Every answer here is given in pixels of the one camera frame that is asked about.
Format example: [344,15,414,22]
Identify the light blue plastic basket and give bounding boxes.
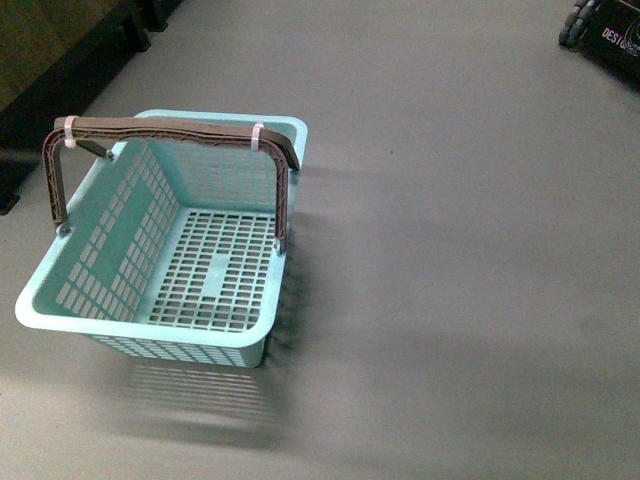
[15,110,308,368]

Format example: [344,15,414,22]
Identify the brown basket handle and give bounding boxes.
[42,116,300,255]

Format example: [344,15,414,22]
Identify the white zip tie right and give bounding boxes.
[250,121,264,152]

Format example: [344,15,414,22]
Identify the white zip tie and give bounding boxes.
[250,121,264,152]
[63,115,77,149]

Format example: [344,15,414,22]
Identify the white zip tie left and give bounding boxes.
[63,115,77,149]

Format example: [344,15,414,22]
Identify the dark wooden display stand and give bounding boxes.
[1,1,178,214]

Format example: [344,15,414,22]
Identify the black printed box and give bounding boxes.
[558,0,639,92]

